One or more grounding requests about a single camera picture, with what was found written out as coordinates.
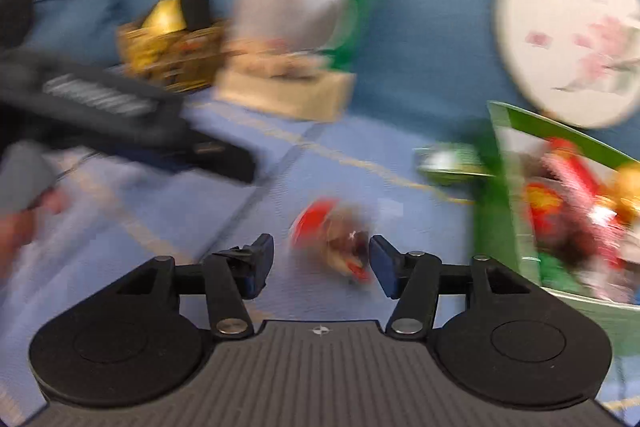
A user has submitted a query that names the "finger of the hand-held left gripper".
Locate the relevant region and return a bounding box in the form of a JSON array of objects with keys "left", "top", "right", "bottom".
[{"left": 125, "top": 129, "right": 258, "bottom": 185}]

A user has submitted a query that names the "person's left hand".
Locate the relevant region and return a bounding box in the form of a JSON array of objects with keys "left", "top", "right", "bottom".
[{"left": 0, "top": 192, "right": 66, "bottom": 273}]

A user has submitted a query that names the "blue sofa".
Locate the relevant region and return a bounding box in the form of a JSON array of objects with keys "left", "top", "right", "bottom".
[{"left": 0, "top": 0, "right": 640, "bottom": 413}]

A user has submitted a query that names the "green cardboard box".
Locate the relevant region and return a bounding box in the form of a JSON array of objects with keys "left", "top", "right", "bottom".
[{"left": 472, "top": 101, "right": 640, "bottom": 358}]

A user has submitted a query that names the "red and silver snack packet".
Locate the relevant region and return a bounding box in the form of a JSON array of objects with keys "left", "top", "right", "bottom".
[{"left": 289, "top": 199, "right": 373, "bottom": 285}]

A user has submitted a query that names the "blue cushion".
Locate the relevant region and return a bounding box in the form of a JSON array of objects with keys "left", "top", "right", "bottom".
[{"left": 30, "top": 0, "right": 123, "bottom": 68}]

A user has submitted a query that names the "blue plaid blanket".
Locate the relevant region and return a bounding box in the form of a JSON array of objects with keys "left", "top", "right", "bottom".
[{"left": 0, "top": 92, "right": 640, "bottom": 413}]

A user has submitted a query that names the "round floral fan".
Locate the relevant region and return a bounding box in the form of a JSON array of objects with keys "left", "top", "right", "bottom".
[{"left": 492, "top": 0, "right": 640, "bottom": 130}]

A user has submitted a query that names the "green white snack packet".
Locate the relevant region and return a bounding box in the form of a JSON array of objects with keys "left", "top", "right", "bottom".
[{"left": 414, "top": 143, "right": 498, "bottom": 186}]

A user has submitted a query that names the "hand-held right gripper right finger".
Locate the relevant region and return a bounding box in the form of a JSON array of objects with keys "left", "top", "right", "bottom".
[{"left": 369, "top": 234, "right": 533, "bottom": 340}]

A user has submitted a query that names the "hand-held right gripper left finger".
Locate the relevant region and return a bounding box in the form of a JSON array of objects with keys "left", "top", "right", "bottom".
[{"left": 112, "top": 233, "right": 275, "bottom": 340}]

